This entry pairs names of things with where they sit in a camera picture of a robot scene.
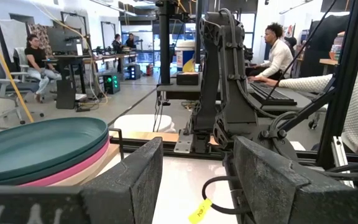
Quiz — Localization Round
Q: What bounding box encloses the silver metal bracket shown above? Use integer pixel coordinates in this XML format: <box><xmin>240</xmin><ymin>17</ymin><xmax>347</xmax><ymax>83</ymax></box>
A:
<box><xmin>173</xmin><ymin>129</ymin><xmax>196</xmax><ymax>154</ymax></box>
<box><xmin>330</xmin><ymin>135</ymin><xmax>355</xmax><ymax>188</ymax></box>

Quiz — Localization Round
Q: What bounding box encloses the black standing desk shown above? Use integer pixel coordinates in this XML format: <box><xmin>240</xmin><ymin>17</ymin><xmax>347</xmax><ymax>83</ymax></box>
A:
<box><xmin>41</xmin><ymin>54</ymin><xmax>88</xmax><ymax>110</ymax></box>

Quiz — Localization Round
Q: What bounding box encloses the thick yellow cable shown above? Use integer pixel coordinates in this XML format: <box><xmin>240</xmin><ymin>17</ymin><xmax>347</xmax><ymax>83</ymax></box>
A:
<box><xmin>0</xmin><ymin>11</ymin><xmax>35</xmax><ymax>124</ymax></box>

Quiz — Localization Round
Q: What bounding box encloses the pink plate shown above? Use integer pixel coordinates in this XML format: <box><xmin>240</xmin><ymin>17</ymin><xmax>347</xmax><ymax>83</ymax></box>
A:
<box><xmin>19</xmin><ymin>142</ymin><xmax>111</xmax><ymax>187</ymax></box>

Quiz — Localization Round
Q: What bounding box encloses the grey desk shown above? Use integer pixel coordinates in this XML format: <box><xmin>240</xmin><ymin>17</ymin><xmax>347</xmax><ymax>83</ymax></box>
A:
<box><xmin>155</xmin><ymin>81</ymin><xmax>329</xmax><ymax>113</ymax></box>

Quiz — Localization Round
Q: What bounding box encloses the green teal plate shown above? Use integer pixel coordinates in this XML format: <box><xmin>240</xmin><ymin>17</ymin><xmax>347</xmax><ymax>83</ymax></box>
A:
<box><xmin>0</xmin><ymin>116</ymin><xmax>109</xmax><ymax>185</ymax></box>

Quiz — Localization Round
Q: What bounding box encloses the black vertical pole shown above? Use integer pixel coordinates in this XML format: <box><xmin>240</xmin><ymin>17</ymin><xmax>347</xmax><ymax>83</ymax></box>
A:
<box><xmin>156</xmin><ymin>0</ymin><xmax>176</xmax><ymax>86</ymax></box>

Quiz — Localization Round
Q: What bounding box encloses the black computer monitor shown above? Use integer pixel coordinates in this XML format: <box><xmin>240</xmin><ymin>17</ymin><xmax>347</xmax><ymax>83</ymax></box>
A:
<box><xmin>46</xmin><ymin>27</ymin><xmax>84</xmax><ymax>57</ymax></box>

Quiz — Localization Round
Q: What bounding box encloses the small black box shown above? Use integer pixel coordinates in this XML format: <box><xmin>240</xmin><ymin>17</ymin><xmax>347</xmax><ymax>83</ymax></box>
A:
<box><xmin>176</xmin><ymin>72</ymin><xmax>200</xmax><ymax>86</ymax></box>

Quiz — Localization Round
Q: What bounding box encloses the black keyboard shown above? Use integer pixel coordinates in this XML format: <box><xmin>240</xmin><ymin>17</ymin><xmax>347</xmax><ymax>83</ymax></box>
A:
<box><xmin>249</xmin><ymin>80</ymin><xmax>298</xmax><ymax>107</ymax></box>

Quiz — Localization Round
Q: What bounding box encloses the thin yellow cable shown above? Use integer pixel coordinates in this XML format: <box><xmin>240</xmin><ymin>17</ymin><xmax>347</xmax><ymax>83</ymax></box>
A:
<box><xmin>40</xmin><ymin>5</ymin><xmax>109</xmax><ymax>106</ymax></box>

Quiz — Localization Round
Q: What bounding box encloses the computer tower with green lights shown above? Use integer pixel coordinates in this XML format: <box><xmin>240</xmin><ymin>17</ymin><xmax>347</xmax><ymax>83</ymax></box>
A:
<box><xmin>102</xmin><ymin>72</ymin><xmax>122</xmax><ymax>95</ymax></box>

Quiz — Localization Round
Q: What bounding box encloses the wooden shelf with black frame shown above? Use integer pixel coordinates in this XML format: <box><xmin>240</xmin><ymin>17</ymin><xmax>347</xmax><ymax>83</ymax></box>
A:
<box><xmin>47</xmin><ymin>126</ymin><xmax>125</xmax><ymax>188</ymax></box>

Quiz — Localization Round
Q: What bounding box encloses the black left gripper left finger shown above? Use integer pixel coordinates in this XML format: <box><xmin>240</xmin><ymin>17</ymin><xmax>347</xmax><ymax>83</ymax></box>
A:
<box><xmin>0</xmin><ymin>136</ymin><xmax>165</xmax><ymax>224</ymax></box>

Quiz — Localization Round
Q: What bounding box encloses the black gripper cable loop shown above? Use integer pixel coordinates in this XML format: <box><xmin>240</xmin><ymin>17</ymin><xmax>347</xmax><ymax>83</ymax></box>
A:
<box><xmin>201</xmin><ymin>175</ymin><xmax>255</xmax><ymax>216</ymax></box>

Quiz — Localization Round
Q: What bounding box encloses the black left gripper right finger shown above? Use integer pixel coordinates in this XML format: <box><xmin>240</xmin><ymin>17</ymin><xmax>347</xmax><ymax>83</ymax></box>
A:
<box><xmin>232</xmin><ymin>136</ymin><xmax>358</xmax><ymax>224</ymax></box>

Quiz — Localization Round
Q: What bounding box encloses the dark teal plate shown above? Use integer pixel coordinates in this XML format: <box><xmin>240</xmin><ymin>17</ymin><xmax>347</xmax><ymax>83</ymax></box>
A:
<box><xmin>0</xmin><ymin>133</ymin><xmax>110</xmax><ymax>187</ymax></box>

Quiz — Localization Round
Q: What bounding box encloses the computer tower with blue lights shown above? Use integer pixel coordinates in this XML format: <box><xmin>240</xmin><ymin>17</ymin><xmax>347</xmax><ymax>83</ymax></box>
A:
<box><xmin>125</xmin><ymin>63</ymin><xmax>142</xmax><ymax>81</ymax></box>

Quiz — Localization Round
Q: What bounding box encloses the yellow cable tag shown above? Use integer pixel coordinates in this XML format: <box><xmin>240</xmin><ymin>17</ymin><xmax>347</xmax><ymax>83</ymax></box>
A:
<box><xmin>187</xmin><ymin>197</ymin><xmax>214</xmax><ymax>224</ymax></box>

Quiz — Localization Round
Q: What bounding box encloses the thin black cable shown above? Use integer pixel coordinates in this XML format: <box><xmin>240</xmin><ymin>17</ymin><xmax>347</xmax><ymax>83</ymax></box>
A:
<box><xmin>265</xmin><ymin>0</ymin><xmax>339</xmax><ymax>101</ymax></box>

